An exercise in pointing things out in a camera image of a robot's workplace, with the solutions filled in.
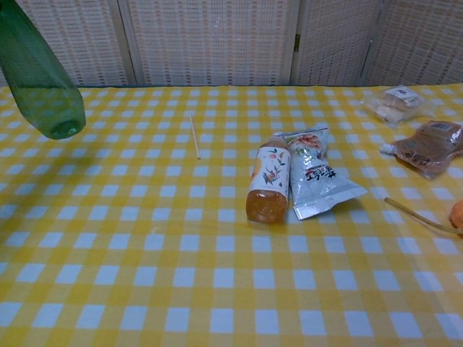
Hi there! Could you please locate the green plastic bottle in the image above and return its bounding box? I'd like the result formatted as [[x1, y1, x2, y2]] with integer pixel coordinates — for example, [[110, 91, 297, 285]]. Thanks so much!
[[0, 0, 87, 140]]

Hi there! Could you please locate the orange juice bottle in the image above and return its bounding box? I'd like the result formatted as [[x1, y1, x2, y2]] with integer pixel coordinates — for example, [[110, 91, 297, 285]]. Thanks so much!
[[245, 136, 292, 225]]

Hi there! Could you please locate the thin wooden stick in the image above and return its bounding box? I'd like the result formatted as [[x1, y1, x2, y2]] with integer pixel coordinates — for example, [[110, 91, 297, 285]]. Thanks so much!
[[189, 114, 201, 160]]

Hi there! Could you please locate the yellow checkered tablecloth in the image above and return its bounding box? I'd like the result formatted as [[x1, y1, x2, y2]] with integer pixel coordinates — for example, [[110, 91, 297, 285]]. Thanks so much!
[[0, 83, 463, 347]]

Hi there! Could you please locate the silver floral snack packet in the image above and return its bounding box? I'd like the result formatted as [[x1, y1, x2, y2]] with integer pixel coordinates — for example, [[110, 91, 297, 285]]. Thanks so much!
[[273, 127, 369, 221]]

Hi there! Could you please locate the woven folding screen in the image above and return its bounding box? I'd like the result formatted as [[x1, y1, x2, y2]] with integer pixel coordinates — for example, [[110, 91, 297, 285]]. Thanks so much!
[[0, 0, 463, 87]]

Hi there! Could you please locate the clear biscuit packet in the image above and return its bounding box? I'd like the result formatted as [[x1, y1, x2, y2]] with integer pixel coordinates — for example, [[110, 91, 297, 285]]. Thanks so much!
[[360, 85, 431, 126]]

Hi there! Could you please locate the brown spout pouch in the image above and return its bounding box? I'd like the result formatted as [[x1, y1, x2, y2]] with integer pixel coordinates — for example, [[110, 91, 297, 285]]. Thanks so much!
[[379, 120, 463, 180]]

